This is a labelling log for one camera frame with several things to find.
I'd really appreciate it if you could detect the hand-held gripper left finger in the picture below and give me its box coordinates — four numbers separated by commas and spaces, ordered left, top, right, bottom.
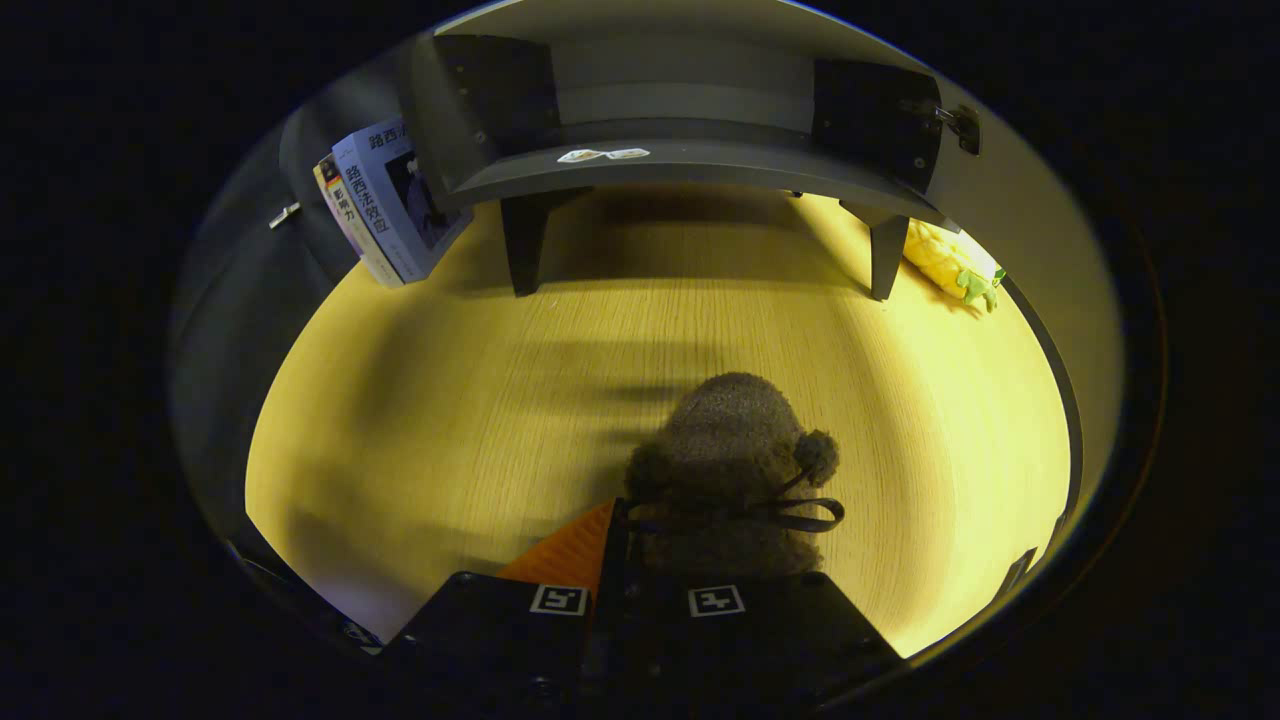
372, 498, 629, 720

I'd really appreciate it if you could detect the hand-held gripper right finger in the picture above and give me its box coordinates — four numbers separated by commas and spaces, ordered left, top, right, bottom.
625, 570, 906, 716

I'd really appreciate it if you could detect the brown fluffy shoe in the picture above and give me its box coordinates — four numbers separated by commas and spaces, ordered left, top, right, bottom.
625, 372, 846, 581

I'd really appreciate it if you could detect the grey shoe cabinet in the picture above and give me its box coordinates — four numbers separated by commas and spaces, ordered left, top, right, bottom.
400, 0, 986, 301

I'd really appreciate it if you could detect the yellow pineapple plush toy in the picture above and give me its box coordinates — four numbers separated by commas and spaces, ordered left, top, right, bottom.
903, 220, 1006, 313

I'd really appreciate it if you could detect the blue white book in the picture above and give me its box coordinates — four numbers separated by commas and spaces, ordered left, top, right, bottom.
332, 118, 476, 284

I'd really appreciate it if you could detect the yellow black spine book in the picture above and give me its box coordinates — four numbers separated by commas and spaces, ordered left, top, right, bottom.
313, 155, 401, 289

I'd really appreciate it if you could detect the black backdrop cloth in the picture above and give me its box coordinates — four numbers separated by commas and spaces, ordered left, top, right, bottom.
170, 60, 441, 641

